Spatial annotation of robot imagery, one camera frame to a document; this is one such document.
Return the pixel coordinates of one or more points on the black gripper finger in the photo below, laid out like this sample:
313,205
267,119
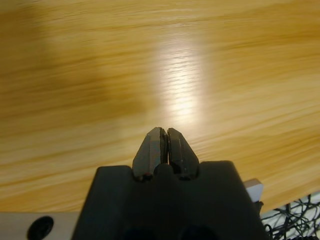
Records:
150,155
183,157

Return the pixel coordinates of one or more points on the white mount block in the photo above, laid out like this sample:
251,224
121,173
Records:
255,190

